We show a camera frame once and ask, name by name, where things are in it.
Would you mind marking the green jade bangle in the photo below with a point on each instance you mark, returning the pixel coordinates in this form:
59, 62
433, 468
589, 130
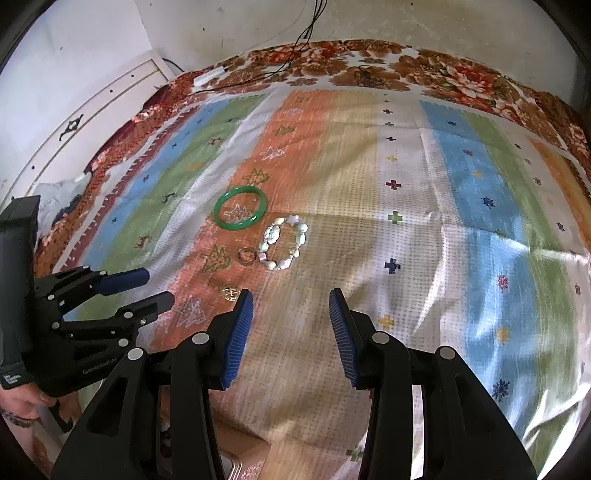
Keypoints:
247, 222

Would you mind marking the crumpled grey white clothes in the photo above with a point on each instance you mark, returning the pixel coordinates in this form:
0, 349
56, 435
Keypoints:
58, 198

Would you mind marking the person's left hand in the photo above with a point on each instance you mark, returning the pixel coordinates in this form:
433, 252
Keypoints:
19, 405

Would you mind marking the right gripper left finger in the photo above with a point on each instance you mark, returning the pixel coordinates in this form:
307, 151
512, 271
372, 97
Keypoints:
151, 418

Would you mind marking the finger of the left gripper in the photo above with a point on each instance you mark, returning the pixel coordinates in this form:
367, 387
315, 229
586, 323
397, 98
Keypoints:
73, 287
118, 331

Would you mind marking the white wooden headboard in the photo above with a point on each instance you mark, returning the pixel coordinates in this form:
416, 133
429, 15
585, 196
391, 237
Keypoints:
65, 152

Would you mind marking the floral brown bed blanket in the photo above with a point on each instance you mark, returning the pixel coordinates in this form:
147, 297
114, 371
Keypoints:
368, 63

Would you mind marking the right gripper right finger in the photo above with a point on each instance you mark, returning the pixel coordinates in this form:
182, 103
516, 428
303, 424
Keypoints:
466, 435

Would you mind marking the square metal tin box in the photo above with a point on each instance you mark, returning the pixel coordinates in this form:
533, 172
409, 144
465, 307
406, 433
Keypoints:
233, 452

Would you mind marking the striped colourful cloth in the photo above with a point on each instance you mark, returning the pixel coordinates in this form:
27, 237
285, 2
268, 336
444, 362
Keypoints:
445, 226

